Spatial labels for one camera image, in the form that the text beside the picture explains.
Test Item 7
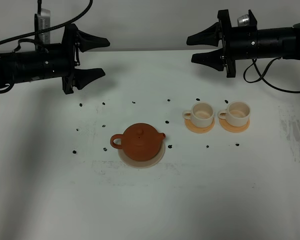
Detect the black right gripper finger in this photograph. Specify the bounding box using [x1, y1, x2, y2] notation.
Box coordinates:
[186, 22, 220, 47]
[191, 48, 226, 72]

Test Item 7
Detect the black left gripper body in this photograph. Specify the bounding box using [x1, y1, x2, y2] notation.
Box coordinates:
[41, 23, 81, 95]

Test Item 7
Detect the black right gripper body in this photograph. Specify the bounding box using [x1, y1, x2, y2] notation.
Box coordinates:
[217, 9, 258, 78]

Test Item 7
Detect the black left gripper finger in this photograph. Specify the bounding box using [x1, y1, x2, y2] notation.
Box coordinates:
[74, 68, 106, 90]
[77, 30, 110, 53]

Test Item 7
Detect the brown clay teapot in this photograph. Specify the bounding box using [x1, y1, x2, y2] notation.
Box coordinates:
[110, 123, 166, 162]

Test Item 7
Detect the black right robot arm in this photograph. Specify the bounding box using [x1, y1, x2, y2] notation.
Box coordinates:
[186, 9, 300, 78]

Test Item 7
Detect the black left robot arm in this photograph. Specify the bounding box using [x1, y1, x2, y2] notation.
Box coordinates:
[0, 23, 110, 95]

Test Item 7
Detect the beige round teapot saucer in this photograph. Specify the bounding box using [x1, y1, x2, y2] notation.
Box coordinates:
[117, 142, 166, 169]

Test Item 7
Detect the left white teacup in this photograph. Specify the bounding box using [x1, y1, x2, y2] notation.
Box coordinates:
[182, 102, 215, 128]

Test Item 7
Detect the white teacup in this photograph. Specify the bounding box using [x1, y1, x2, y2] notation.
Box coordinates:
[217, 101, 251, 127]
[182, 102, 215, 128]

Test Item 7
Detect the right white teacup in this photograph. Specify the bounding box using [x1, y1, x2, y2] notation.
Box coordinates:
[217, 101, 251, 127]

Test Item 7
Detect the right orange coaster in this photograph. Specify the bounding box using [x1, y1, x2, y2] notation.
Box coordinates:
[218, 118, 250, 133]

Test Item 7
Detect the orange coaster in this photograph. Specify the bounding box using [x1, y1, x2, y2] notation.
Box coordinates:
[218, 118, 250, 133]
[184, 117, 215, 134]

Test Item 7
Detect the left orange coaster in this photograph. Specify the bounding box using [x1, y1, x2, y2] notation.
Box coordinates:
[184, 117, 215, 134]

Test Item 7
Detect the black braided camera cable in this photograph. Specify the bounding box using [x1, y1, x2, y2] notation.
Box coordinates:
[0, 0, 94, 50]

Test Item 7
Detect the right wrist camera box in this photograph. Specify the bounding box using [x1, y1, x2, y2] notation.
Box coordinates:
[237, 9, 258, 27]

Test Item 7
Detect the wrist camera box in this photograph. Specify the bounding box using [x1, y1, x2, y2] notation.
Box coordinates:
[34, 8, 51, 45]
[237, 9, 258, 27]

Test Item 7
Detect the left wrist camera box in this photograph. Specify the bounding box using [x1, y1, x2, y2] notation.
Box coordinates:
[34, 8, 51, 45]

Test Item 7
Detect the thin black right cable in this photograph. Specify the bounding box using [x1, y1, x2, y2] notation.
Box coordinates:
[243, 57, 300, 94]

